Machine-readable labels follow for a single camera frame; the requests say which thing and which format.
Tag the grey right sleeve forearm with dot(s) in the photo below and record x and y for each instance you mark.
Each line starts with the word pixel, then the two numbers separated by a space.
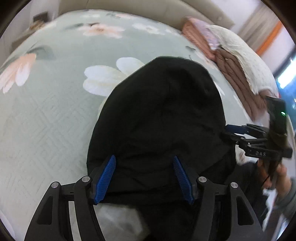
pixel 286 203

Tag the beige padded headboard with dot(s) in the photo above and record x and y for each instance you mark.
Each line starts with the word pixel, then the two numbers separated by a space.
pixel 170 12

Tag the large black garment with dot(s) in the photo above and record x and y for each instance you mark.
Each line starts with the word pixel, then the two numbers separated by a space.
pixel 171 107

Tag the cream knitted blanket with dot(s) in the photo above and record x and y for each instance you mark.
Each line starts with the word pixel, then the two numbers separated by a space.
pixel 258 74

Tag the folded pink quilt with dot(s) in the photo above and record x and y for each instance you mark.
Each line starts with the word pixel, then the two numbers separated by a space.
pixel 196 31

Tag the floral green bed cover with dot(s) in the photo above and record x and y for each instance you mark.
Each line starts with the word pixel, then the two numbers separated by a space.
pixel 55 86

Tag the beige orange curtain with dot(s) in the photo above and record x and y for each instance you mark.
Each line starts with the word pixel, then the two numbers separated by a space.
pixel 261 29

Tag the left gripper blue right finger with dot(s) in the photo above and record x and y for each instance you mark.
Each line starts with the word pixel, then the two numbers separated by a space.
pixel 186 177

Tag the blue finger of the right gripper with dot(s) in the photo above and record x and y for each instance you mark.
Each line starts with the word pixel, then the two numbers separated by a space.
pixel 249 129
pixel 241 141

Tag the person's right hand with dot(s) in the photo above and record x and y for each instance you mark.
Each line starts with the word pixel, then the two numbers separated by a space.
pixel 282 184

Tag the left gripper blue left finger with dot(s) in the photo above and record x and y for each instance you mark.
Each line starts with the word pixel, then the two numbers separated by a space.
pixel 101 178

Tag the beige bedside table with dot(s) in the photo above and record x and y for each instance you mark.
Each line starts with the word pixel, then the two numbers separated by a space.
pixel 39 21

